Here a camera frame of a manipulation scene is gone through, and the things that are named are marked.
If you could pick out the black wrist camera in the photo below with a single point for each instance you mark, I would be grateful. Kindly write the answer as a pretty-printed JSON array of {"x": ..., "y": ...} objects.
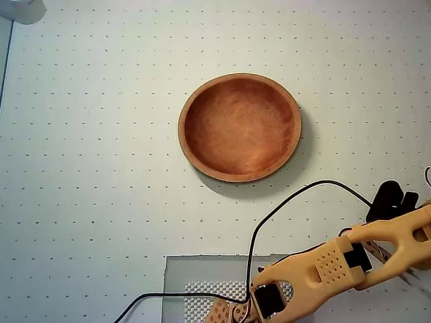
[{"x": 387, "y": 202}]

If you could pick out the white rounded object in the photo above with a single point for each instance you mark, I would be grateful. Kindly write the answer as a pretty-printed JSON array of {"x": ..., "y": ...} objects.
[{"x": 23, "y": 10}]

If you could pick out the white mesh anti-slip mat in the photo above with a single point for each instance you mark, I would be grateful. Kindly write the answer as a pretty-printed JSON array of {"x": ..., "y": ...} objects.
[{"x": 202, "y": 292}]

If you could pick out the round brown wooden bowl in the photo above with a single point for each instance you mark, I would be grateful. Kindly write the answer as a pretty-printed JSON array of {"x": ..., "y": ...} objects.
[{"x": 239, "y": 128}]

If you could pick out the grey base plate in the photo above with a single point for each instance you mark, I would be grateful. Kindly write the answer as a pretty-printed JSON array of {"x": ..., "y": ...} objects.
[{"x": 175, "y": 269}]

